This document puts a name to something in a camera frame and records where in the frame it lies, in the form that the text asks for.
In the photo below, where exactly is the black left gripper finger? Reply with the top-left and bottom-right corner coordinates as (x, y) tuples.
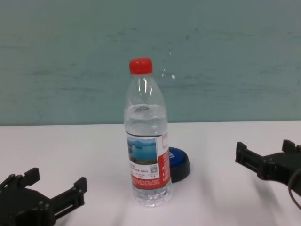
(22, 167), (40, 188)
(72, 177), (87, 205)

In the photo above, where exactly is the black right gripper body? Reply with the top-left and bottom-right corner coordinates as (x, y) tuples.
(246, 149), (301, 189)

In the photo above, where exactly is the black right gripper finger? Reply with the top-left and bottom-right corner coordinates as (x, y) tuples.
(236, 142), (247, 165)
(282, 139), (301, 156)

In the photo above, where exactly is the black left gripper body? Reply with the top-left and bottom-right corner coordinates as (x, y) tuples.
(0, 174), (85, 226)

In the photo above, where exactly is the blue push button black base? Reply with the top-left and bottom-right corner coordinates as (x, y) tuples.
(168, 146), (191, 183)

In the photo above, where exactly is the clear red-capped water bottle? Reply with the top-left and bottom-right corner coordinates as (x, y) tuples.
(124, 57), (174, 208)

